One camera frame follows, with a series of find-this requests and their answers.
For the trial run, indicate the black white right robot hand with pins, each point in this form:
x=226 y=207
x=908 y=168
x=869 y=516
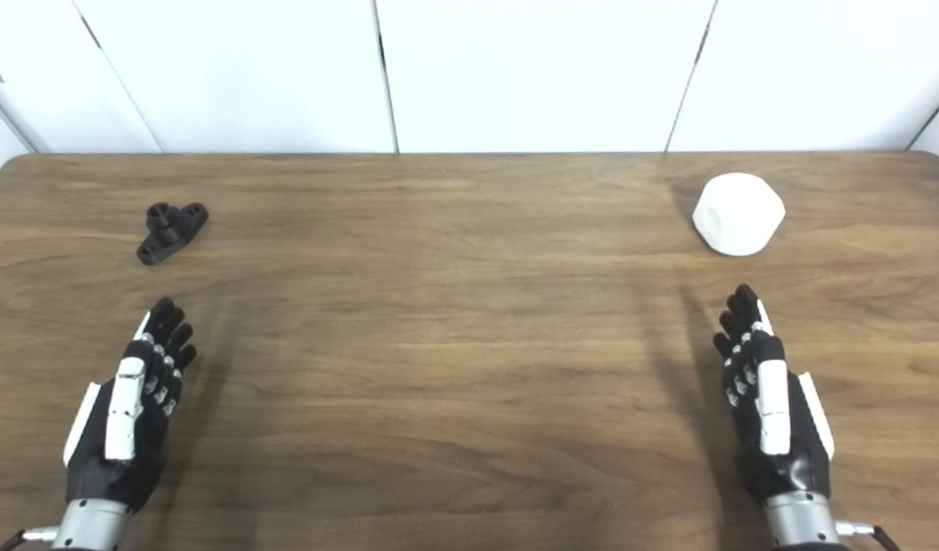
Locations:
x=775 y=413

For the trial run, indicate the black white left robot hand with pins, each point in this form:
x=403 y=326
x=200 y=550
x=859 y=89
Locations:
x=125 y=413

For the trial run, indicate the black flanged holder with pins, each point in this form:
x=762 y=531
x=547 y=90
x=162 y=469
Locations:
x=169 y=233

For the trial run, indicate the round white plastic piece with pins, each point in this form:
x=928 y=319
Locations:
x=738 y=214

